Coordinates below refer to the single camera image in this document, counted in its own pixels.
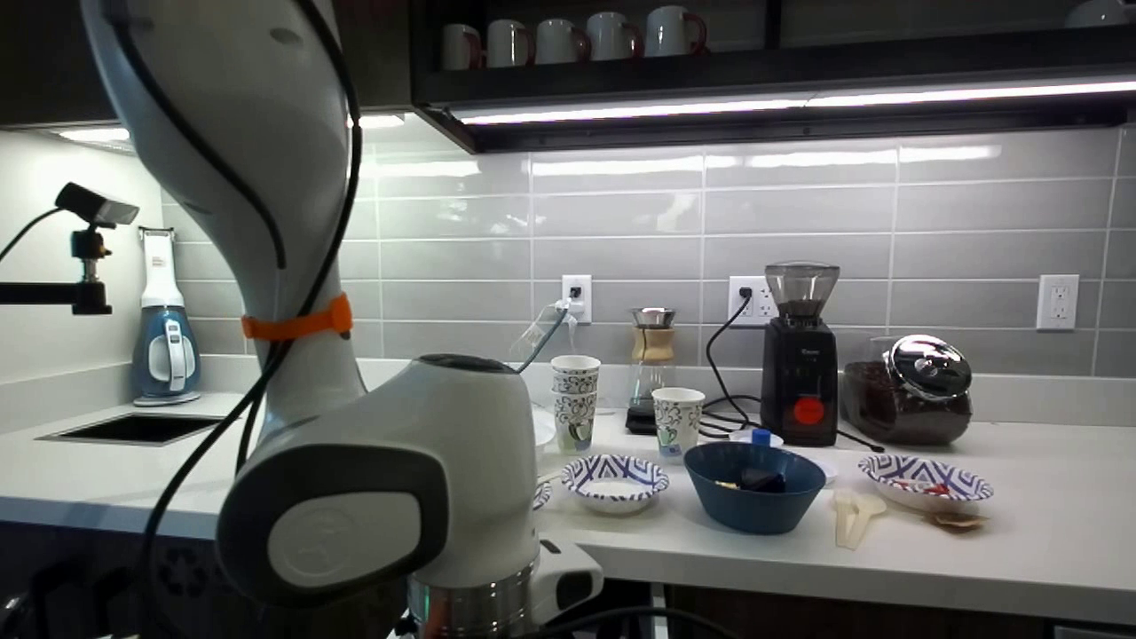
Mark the white mug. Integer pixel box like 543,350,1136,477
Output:
438,18,488,76
582,7,644,69
548,350,608,412
483,13,535,71
534,13,589,69
644,0,714,61

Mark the glass jar with lid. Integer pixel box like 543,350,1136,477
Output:
624,302,682,437

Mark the patterned paper cup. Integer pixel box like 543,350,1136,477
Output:
651,384,709,463
550,398,602,456

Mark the black coffee scale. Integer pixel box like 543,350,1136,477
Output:
620,406,667,440

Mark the blue patterned paper bowl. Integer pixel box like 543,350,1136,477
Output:
556,450,673,519
857,450,998,515

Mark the small bottle with blue cap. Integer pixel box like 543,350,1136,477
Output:
724,425,789,459

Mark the black coffee grinder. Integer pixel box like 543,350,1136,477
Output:
760,258,846,450

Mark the dark object in blue bowl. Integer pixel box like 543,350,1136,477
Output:
735,463,791,497

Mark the dark blue bowl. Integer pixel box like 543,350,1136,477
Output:
682,440,831,539

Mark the under-cabinet light strip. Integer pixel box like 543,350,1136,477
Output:
449,80,1136,133

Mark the pale wooden fork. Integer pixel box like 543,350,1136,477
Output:
824,487,891,550

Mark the silver kettle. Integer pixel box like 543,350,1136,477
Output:
838,329,977,450

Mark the dark upper cabinet shelf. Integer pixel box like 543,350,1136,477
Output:
404,0,1136,160

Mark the dark lower cabinet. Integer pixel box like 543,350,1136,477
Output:
0,519,1136,639

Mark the blue soap bottle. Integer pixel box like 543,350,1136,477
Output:
127,225,201,412

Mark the brown wooden spoon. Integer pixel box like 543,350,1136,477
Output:
927,504,987,535

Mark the dark green power cable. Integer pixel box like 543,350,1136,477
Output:
511,306,580,377

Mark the white wall outlet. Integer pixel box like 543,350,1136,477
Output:
556,271,596,329
724,272,781,329
1033,271,1082,334

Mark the black grinder power cable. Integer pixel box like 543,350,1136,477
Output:
704,283,763,435

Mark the orange strap on arm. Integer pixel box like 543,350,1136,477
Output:
239,290,357,347

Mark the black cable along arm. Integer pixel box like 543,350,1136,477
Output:
134,0,366,639

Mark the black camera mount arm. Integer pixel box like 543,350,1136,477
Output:
0,226,116,320

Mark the black camera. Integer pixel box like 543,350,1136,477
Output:
50,179,144,230

